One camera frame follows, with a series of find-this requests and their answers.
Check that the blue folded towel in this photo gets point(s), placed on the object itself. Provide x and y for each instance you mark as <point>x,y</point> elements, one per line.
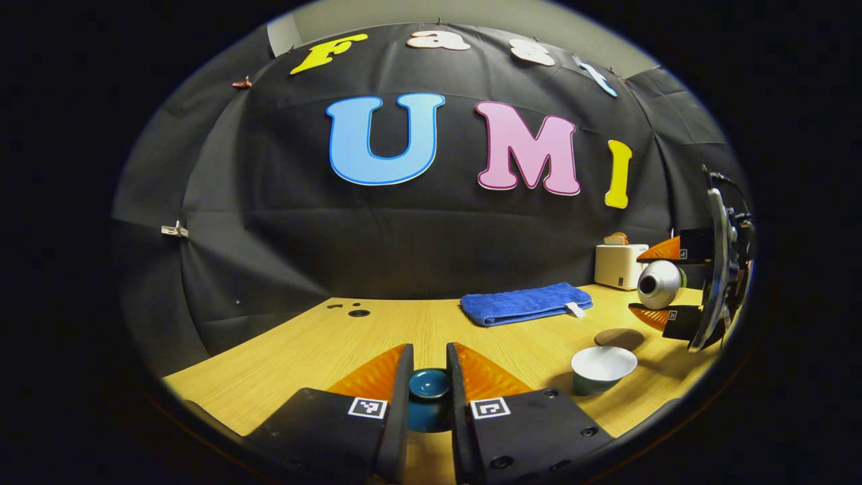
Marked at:
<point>522,304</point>

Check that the teal teacup white inside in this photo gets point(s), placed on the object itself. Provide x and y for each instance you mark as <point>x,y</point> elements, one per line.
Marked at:
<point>596,384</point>

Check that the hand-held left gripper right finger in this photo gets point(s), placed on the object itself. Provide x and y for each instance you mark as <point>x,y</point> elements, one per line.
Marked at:
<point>459,431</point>

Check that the bread slice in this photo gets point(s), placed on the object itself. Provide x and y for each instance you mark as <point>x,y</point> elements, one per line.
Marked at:
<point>615,238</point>

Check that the teal teacup lid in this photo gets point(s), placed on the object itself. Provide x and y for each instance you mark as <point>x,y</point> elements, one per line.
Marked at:
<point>429,384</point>

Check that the white toaster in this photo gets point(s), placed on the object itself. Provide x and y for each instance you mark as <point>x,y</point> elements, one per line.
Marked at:
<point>616,267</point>

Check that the small red clip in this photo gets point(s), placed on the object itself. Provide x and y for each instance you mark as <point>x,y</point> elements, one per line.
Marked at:
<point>242,83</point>

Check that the silver metal clip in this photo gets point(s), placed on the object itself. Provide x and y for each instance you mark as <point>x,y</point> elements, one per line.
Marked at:
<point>174,230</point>

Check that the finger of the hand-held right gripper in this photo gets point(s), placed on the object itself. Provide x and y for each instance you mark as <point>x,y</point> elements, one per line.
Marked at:
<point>697,246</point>
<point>683,322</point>

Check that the round brown coaster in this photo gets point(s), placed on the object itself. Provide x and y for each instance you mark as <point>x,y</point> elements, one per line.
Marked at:
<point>619,338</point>

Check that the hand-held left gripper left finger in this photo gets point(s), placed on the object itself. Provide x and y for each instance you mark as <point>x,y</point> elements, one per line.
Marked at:
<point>402,431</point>

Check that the silver water bottle green label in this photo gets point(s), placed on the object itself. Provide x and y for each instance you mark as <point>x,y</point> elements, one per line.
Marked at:
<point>663,283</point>

